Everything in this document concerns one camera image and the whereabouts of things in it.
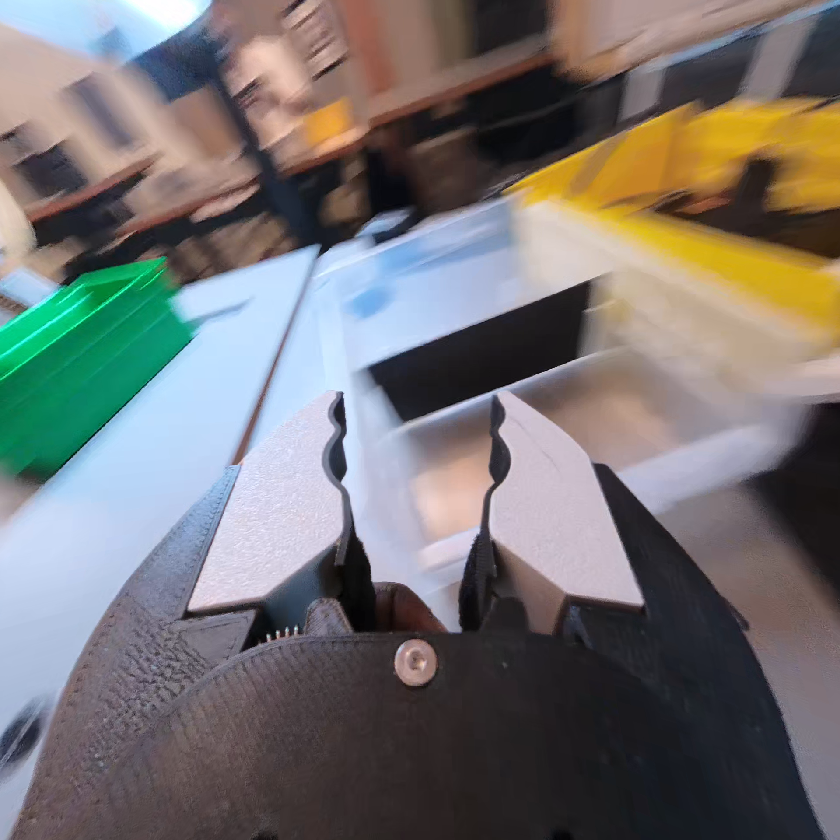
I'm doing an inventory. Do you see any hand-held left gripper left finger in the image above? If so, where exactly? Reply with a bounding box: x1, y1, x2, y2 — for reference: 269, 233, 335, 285
187, 390, 357, 636

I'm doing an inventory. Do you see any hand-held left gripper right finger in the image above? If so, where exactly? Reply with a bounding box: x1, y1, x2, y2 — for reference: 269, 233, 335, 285
458, 392, 645, 635

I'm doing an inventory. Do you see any clear plastic box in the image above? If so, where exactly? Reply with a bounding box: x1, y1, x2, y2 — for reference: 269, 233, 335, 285
315, 197, 815, 572

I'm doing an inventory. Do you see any yellow plastic bin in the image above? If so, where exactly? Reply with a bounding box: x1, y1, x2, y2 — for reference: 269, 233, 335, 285
505, 97, 840, 352

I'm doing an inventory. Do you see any person's left hand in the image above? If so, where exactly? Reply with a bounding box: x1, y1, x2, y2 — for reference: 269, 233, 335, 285
373, 581, 450, 634

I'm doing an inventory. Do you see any green plastic bin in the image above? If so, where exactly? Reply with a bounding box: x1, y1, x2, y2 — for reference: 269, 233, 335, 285
0, 257, 196, 481

